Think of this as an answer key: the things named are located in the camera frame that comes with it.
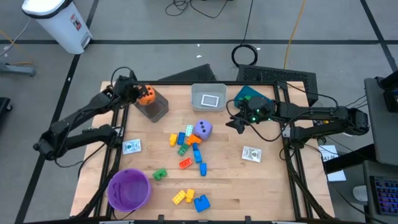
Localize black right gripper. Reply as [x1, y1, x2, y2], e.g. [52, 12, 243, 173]
[226, 96, 276, 135]

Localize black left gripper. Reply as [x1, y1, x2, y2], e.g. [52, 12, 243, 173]
[116, 76, 150, 105]

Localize orange foam dice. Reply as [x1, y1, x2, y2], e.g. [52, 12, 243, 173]
[137, 85, 156, 106]

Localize grey card box white border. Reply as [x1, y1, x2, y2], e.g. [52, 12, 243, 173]
[200, 93, 220, 108]

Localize orange stud block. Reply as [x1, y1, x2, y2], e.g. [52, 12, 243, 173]
[186, 134, 203, 146]

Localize teal playing card box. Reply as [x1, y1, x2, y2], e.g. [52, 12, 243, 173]
[122, 138, 142, 156]

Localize green eight-stud brick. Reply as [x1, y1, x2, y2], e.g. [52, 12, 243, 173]
[177, 143, 190, 157]

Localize smoky translucent plastic bin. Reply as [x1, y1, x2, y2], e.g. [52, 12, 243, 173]
[133, 90, 170, 123]

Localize white card packet right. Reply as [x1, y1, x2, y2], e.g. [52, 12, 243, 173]
[241, 146, 262, 164]

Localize teal plastic bin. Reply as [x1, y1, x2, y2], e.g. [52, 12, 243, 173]
[233, 85, 274, 110]

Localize purple foam dice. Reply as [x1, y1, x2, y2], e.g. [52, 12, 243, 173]
[192, 119, 214, 141]

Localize light grey plastic bin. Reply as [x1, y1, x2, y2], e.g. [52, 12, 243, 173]
[190, 83, 228, 112]

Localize black flat panel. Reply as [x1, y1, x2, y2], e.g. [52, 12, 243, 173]
[157, 63, 218, 82]

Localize red-orange flat studded brick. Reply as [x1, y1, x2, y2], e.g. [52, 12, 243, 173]
[178, 157, 193, 170]

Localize big blue two-stud block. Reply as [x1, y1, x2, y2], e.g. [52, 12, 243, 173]
[193, 194, 211, 213]

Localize yellow flat studded brick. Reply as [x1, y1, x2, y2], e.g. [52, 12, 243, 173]
[172, 190, 187, 205]

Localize white paper sheet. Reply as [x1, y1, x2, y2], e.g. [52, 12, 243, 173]
[317, 144, 347, 182]

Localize purple plastic bucket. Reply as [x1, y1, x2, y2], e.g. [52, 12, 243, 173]
[106, 168, 152, 213]

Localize white pedal trash bin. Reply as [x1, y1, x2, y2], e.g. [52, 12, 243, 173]
[21, 0, 93, 55]

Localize white computer mouse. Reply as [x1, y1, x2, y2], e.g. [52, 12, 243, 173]
[352, 185, 369, 202]

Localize grey desk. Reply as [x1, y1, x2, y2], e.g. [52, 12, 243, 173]
[362, 76, 398, 224]

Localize black desk device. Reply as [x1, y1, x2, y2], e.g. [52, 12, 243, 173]
[374, 70, 398, 113]

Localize backlit black keyboard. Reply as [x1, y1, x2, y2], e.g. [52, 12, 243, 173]
[369, 175, 398, 217]

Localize black aluminium table frame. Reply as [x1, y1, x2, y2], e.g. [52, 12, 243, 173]
[73, 70, 336, 222]

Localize black coiled cable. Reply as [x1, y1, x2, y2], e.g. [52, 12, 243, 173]
[231, 0, 259, 68]

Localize black tangled floor cable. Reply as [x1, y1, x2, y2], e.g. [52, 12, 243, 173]
[164, 0, 233, 19]

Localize yellow cable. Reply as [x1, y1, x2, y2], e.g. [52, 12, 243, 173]
[283, 0, 307, 70]

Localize white floor cable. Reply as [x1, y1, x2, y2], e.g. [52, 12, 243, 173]
[0, 18, 32, 58]

